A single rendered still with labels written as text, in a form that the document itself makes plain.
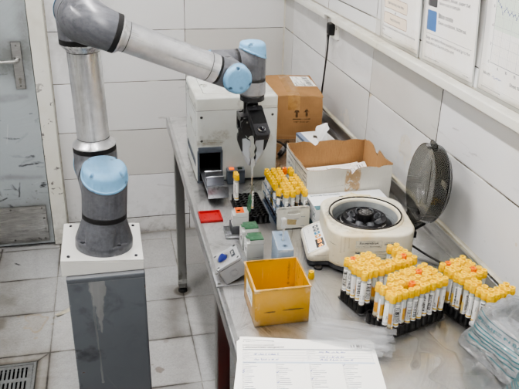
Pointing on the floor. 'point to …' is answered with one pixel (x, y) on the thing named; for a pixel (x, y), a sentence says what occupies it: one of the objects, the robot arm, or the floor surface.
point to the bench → (320, 285)
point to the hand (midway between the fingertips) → (252, 161)
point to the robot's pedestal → (110, 329)
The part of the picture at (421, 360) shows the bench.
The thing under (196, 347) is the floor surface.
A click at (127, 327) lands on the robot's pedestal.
